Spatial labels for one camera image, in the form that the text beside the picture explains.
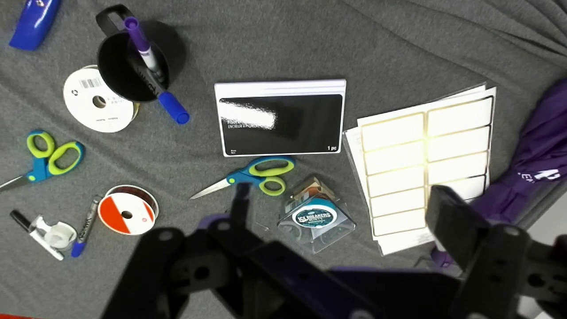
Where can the small white tape dispenser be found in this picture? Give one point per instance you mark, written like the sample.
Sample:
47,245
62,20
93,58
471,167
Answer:
56,237

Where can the green blue scissors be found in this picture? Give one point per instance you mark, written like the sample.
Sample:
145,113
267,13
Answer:
244,176
39,173

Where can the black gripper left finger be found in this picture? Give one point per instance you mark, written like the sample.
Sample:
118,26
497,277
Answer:
194,267

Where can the blue utility knife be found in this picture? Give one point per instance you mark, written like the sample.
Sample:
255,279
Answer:
35,20

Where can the purple marker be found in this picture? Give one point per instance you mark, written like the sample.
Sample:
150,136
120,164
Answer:
136,35

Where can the black ink pad box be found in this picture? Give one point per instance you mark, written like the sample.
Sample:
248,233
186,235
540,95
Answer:
283,127

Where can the white ribbon spool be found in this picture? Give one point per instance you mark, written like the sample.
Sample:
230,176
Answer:
81,107

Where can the white label sheets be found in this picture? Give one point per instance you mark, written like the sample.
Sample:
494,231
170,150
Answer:
400,166

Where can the clear packet with teal ribbon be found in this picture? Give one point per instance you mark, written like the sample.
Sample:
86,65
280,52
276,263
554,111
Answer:
315,217

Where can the black marker with blue cap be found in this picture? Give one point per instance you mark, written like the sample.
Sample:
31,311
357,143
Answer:
173,107

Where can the red brown ribbon spool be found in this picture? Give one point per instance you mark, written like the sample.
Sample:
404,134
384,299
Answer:
111,214

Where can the pen with blue cap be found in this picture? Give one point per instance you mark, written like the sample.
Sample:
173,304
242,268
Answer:
78,249

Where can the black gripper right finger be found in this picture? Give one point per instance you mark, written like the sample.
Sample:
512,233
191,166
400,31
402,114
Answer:
501,267

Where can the purple fabric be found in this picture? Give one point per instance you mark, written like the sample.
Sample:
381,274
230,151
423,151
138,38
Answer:
542,143

